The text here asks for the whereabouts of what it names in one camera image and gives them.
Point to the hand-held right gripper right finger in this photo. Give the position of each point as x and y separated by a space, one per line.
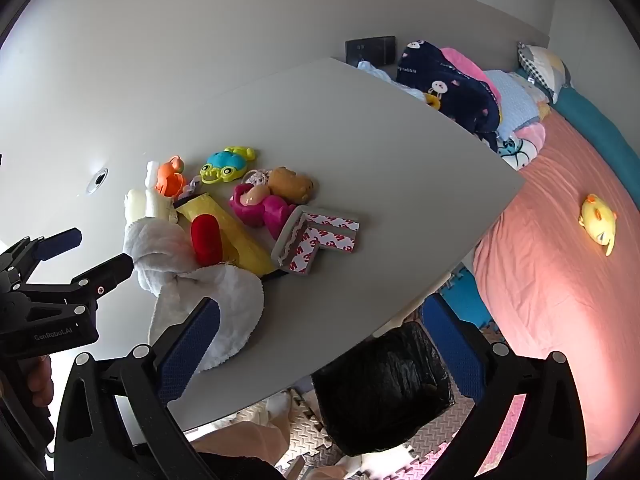
452 345

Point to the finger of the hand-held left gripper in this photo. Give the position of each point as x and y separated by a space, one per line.
60 241
107 272

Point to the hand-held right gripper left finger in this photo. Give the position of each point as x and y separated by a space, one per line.
190 345

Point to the white towel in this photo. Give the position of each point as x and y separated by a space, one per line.
225 285

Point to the white plastic bottle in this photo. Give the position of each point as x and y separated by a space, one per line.
142 205

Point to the black trash bin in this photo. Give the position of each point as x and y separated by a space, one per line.
380 390

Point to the red cylinder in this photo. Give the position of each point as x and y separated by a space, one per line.
206 240

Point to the yellow packet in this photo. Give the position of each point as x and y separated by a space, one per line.
242 247

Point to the orange plastic toy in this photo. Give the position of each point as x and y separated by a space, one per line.
167 177

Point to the pink cartoon figure toy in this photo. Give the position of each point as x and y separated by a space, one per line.
272 212

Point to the grey foam corner guard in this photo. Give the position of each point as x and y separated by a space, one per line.
320 240

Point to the person's left hand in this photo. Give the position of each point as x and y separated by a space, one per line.
40 380

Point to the person's beige trouser leg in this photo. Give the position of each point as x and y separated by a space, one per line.
240 440

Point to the pink bed sheet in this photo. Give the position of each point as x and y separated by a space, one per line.
550 270

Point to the foam puzzle floor mat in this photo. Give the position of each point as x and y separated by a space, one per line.
305 442

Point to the blue and yellow frog toy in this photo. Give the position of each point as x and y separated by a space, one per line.
225 162

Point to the brown bear plush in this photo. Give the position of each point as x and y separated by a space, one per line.
290 182

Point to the yellow duck toy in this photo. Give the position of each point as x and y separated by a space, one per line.
597 220

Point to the white cartoon blanket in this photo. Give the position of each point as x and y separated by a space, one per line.
520 152

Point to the light blue blanket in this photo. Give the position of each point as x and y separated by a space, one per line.
515 100

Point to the navy printed blanket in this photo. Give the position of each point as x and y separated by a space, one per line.
450 85

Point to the teal bed cover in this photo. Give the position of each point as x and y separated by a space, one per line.
590 115

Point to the pink blanket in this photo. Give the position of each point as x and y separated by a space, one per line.
462 62

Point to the pale blue cloth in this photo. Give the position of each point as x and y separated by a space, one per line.
372 69

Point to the checkered pillow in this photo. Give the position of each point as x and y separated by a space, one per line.
542 67

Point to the black wall outlet panel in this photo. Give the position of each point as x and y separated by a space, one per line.
375 49

